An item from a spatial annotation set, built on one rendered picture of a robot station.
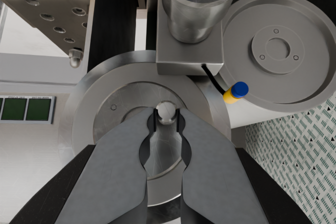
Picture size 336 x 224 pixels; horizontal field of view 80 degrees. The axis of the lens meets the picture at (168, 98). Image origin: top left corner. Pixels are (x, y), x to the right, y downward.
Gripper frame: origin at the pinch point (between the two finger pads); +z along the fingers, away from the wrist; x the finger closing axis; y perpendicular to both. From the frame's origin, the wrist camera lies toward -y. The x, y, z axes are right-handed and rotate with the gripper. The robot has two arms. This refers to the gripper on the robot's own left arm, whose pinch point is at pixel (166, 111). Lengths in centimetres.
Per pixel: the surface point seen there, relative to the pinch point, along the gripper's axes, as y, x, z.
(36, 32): 38, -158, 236
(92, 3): -5.6, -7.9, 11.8
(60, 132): 3.9, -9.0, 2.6
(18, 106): 19, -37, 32
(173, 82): -0.1, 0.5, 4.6
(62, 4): -4.6, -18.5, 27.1
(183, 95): 0.8, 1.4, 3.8
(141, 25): 26, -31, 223
